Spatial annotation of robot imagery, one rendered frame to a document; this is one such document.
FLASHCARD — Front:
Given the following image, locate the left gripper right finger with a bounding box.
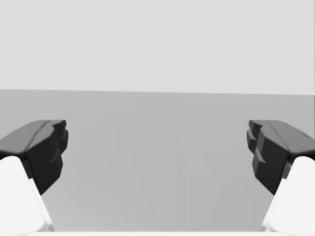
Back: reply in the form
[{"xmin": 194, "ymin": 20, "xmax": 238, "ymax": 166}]
[{"xmin": 246, "ymin": 119, "xmax": 315, "ymax": 232}]

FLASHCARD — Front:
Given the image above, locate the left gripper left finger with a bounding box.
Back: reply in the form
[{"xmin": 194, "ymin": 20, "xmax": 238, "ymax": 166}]
[{"xmin": 0, "ymin": 119, "xmax": 69, "ymax": 232}]

